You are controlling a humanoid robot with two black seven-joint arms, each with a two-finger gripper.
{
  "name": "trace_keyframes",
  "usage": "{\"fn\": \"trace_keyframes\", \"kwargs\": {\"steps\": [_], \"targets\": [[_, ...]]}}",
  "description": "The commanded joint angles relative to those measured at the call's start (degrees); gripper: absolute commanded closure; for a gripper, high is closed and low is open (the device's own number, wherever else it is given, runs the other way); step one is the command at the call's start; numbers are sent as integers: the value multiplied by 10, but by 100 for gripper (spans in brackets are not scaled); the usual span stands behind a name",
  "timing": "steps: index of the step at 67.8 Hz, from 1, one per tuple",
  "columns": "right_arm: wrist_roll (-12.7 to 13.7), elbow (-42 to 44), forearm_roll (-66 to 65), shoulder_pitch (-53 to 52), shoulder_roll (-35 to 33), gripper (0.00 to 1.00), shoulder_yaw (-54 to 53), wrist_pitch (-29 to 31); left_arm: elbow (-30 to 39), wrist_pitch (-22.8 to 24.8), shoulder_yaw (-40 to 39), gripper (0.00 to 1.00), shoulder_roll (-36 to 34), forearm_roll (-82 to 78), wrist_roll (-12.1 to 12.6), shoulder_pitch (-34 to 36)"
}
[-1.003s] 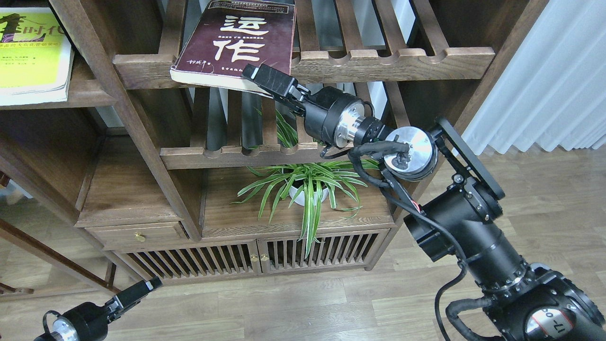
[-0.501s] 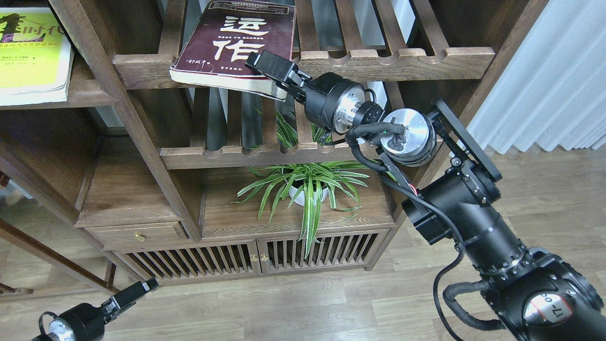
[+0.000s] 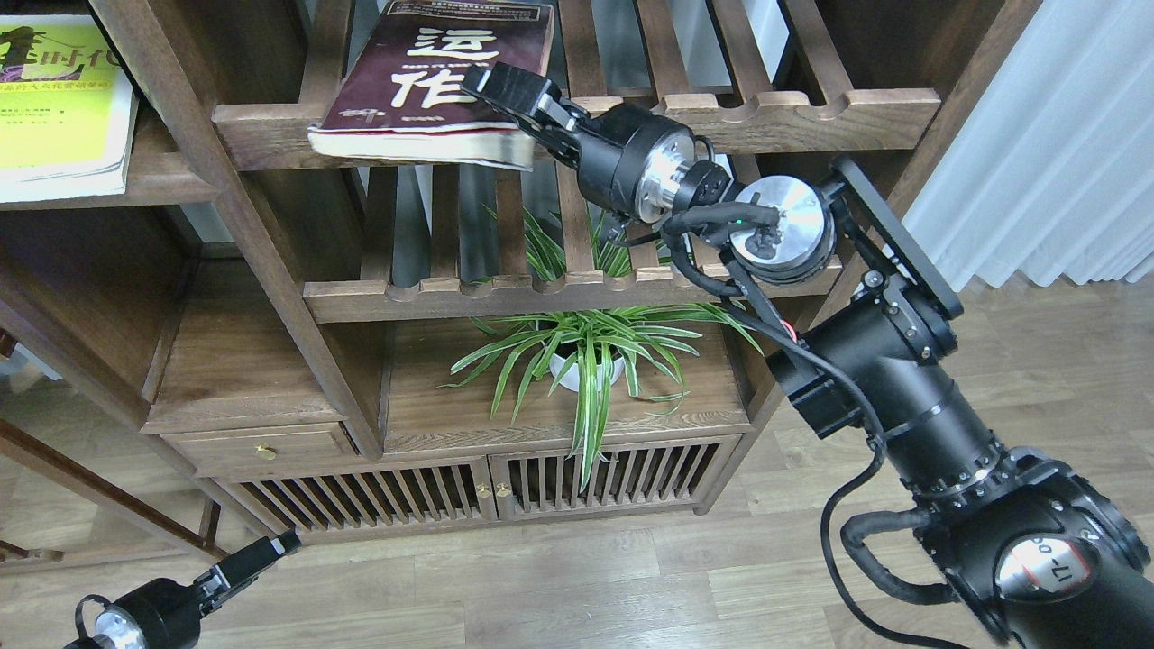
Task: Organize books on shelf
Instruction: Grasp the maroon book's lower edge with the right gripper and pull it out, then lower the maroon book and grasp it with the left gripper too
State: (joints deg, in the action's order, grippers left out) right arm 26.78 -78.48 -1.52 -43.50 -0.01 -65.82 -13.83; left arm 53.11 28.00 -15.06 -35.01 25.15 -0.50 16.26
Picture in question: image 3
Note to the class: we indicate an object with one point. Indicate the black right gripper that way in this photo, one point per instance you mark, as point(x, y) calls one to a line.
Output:
point(627, 160)

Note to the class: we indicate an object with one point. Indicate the dark wooden bookshelf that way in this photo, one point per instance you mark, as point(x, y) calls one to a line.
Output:
point(246, 289)

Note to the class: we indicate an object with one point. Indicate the white pleated curtain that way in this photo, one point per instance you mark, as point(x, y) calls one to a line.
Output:
point(1052, 174)

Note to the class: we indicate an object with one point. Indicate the brass drawer knob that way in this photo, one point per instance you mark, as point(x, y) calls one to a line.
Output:
point(264, 452)

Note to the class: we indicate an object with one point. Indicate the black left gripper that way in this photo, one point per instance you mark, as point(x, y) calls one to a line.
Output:
point(163, 614)

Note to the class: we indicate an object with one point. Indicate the green spider plant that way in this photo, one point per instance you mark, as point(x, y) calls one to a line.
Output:
point(649, 338)

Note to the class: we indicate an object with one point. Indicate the dark wooden side frame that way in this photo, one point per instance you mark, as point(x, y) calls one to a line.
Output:
point(81, 488)

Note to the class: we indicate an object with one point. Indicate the dark maroon book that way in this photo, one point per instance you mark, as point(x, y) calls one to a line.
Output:
point(403, 99)

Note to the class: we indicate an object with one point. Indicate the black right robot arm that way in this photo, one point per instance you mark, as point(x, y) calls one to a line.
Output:
point(862, 317)

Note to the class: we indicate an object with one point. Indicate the yellow green book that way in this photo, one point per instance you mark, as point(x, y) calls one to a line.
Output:
point(67, 110)

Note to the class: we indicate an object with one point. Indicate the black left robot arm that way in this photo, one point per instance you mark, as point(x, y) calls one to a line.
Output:
point(86, 613)

